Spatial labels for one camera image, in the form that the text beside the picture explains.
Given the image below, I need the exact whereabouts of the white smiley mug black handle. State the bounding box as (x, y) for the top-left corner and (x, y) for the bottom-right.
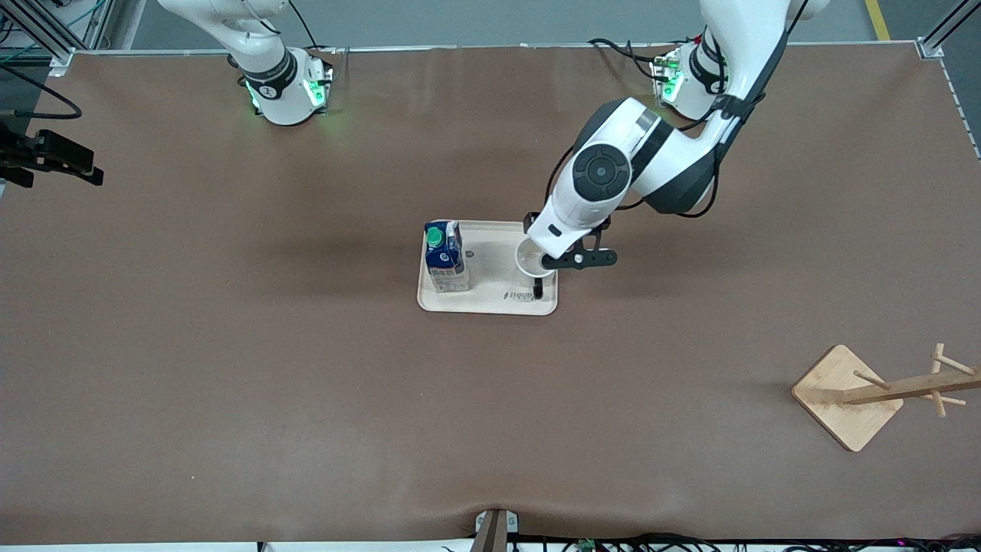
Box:
(514, 238), (557, 300)

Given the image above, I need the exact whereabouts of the blue white milk carton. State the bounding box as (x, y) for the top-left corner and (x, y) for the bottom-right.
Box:
(424, 220), (471, 294)

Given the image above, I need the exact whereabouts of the cream plastic tray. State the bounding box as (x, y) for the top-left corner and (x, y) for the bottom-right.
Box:
(417, 220), (559, 317)

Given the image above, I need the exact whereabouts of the brown table cover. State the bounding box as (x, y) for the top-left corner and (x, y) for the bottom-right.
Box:
(0, 42), (981, 547)

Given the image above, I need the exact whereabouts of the wooden mug rack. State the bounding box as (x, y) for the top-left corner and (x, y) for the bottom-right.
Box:
(791, 343), (981, 453)

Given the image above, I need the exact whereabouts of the aluminium frame post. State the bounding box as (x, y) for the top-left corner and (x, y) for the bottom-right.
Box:
(0, 0), (146, 77)
(916, 0), (981, 61)

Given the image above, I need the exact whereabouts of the black left base cable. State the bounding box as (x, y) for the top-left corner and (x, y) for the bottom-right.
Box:
(589, 37), (661, 81)

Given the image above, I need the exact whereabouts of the black base cable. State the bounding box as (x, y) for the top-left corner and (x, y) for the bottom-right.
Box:
(589, 37), (661, 81)
(287, 0), (338, 54)

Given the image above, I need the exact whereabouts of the black right base cable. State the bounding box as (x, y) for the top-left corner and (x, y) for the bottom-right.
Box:
(287, 0), (338, 54)

